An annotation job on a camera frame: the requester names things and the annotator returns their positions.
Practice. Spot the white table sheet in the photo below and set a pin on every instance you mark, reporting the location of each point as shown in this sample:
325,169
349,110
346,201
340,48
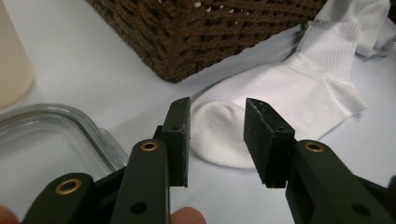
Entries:
93,62

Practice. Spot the white ribbed sock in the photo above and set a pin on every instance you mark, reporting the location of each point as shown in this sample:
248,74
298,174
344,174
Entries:
367,25
295,93

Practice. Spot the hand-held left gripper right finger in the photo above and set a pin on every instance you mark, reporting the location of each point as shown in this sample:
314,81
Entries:
267,146

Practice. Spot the brown woven basket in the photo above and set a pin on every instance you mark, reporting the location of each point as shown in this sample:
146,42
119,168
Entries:
202,37

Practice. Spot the clear plastic box lid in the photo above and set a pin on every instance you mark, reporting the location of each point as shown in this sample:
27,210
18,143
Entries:
46,149

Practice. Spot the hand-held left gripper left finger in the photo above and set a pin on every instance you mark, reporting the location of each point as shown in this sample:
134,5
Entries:
177,149

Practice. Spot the cream divided storage box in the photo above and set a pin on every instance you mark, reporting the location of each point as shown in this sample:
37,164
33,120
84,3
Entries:
12,62

